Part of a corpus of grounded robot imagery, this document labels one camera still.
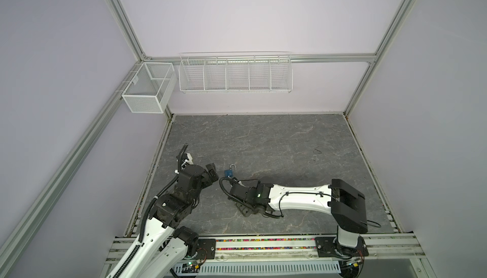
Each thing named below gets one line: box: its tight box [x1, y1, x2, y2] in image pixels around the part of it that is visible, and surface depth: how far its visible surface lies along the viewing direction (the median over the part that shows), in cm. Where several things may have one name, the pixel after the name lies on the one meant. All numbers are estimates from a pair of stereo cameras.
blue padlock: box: [224, 163, 237, 178], surface depth 98 cm
